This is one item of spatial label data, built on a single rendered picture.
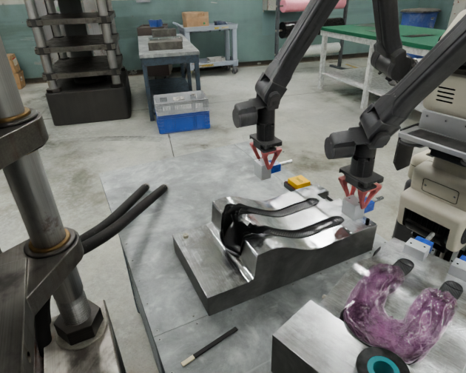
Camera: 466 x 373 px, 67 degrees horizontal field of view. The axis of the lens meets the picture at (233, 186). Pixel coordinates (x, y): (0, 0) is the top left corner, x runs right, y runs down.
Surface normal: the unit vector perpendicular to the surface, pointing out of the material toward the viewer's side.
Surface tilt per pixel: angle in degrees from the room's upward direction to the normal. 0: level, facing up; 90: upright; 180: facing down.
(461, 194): 98
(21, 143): 90
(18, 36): 90
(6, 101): 90
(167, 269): 0
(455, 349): 16
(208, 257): 0
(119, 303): 0
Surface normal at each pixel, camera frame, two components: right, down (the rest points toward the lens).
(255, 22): 0.24, 0.48
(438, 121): -0.84, 0.29
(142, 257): -0.03, -0.87
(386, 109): -0.92, -0.08
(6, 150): 0.98, 0.07
